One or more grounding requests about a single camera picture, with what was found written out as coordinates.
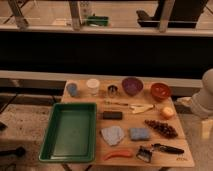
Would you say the blue sponge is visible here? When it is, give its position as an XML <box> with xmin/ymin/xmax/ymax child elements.
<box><xmin>129</xmin><ymin>128</ymin><xmax>150</xmax><ymax>141</ymax></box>

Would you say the green box on shelf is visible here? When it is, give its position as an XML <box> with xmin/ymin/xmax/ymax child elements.
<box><xmin>86</xmin><ymin>16</ymin><xmax>109</xmax><ymax>26</ymax></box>

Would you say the apple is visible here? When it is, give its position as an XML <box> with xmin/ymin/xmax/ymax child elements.
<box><xmin>161</xmin><ymin>107</ymin><xmax>175</xmax><ymax>119</ymax></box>

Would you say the blue cup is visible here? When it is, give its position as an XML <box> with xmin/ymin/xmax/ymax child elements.
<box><xmin>66</xmin><ymin>83</ymin><xmax>78</xmax><ymax>97</ymax></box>

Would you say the black machine on shelf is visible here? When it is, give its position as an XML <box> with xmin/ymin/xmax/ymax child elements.
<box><xmin>136</xmin><ymin>0</ymin><xmax>209</xmax><ymax>28</ymax></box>

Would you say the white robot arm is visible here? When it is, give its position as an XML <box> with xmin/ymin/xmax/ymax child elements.
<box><xmin>190</xmin><ymin>68</ymin><xmax>213</xmax><ymax>139</ymax></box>

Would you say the red chili pepper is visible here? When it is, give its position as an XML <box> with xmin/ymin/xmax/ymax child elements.
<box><xmin>103</xmin><ymin>150</ymin><xmax>133</xmax><ymax>160</ymax></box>

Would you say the purple bowl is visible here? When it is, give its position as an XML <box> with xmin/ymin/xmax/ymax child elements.
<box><xmin>122</xmin><ymin>77</ymin><xmax>143</xmax><ymax>96</ymax></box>

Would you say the white cup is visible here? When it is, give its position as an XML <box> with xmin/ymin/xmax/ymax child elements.
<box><xmin>86</xmin><ymin>79</ymin><xmax>100</xmax><ymax>95</ymax></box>

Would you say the light blue cloth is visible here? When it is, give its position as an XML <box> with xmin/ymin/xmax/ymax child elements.
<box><xmin>101</xmin><ymin>126</ymin><xmax>125</xmax><ymax>146</ymax></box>

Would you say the green plastic tray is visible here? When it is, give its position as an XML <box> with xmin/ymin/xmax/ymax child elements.
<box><xmin>39</xmin><ymin>103</ymin><xmax>97</xmax><ymax>163</ymax></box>

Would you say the black handled tool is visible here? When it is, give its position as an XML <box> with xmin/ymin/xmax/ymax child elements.
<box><xmin>151</xmin><ymin>143</ymin><xmax>185</xmax><ymax>154</ymax></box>

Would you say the small metal cup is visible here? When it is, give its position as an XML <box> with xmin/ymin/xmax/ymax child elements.
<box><xmin>107</xmin><ymin>85</ymin><xmax>118</xmax><ymax>97</ymax></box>

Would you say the black rectangular block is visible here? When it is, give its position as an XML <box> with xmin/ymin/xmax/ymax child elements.
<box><xmin>103</xmin><ymin>111</ymin><xmax>123</xmax><ymax>120</ymax></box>

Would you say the yellow banana peel toy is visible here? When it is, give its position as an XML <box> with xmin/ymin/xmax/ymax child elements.
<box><xmin>130</xmin><ymin>104</ymin><xmax>154</xmax><ymax>114</ymax></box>

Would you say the bunch of dark grapes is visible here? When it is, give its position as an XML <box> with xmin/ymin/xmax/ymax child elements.
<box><xmin>144</xmin><ymin>120</ymin><xmax>178</xmax><ymax>139</ymax></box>

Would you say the red-brown bowl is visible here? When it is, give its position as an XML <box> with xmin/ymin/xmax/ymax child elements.
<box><xmin>150</xmin><ymin>83</ymin><xmax>171</xmax><ymax>102</ymax></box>

